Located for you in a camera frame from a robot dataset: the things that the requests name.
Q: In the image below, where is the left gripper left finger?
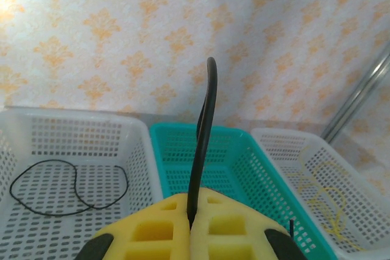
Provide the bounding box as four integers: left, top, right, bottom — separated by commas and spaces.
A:
74, 192, 194, 260

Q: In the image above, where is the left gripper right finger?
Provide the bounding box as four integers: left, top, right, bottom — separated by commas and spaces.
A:
190, 188, 308, 260

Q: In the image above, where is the thick black cable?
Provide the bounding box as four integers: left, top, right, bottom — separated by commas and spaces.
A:
187, 57, 219, 230

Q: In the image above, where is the thin yellow cable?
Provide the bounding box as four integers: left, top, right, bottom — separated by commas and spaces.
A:
306, 185, 350, 236
286, 146, 345, 191

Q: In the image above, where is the bundle of coloured wires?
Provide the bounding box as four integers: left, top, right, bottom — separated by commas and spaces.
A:
9, 159, 129, 217

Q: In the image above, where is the teal perforated plastic basket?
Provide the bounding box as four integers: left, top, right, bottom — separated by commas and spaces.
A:
148, 122, 336, 260

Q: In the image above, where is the white perforated plastic basket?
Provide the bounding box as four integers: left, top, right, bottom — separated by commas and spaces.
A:
250, 127, 390, 260
0, 107, 165, 260

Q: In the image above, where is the aluminium frame post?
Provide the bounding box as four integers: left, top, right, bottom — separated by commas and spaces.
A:
321, 42, 390, 145

